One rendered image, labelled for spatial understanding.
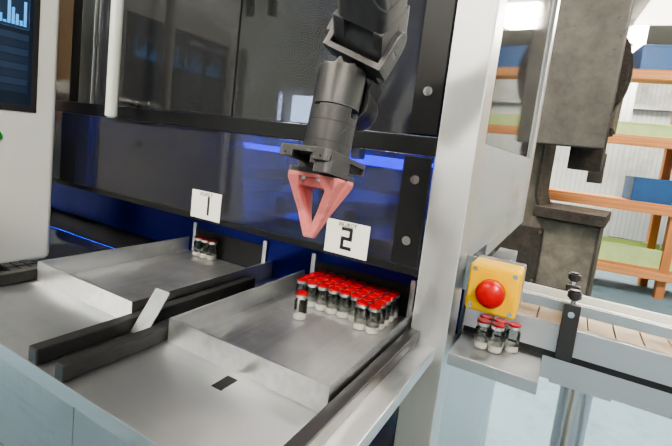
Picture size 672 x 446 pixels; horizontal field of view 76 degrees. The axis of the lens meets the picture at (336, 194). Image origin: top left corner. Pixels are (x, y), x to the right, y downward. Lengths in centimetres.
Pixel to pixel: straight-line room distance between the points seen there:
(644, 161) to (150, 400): 910
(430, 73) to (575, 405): 60
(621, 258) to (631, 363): 470
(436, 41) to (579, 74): 313
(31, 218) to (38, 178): 10
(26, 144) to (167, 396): 85
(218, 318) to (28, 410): 108
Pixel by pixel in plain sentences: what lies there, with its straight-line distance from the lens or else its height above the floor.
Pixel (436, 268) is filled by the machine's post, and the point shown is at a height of 101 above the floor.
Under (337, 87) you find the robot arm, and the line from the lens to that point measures 50.
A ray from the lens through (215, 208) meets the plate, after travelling 94.
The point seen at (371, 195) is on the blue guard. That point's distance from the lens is 73.
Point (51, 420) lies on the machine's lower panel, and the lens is 164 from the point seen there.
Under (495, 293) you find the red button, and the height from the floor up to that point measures 100.
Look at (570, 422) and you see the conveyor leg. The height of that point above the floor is 76.
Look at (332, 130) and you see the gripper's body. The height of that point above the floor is 120.
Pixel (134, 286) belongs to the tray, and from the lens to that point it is 88.
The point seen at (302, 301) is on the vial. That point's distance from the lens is 74.
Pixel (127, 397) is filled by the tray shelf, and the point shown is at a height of 88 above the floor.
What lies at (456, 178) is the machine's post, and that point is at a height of 115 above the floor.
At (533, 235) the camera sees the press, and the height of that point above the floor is 61.
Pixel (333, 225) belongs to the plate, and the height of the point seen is 104.
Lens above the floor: 118
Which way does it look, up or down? 7 degrees down
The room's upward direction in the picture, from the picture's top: 7 degrees clockwise
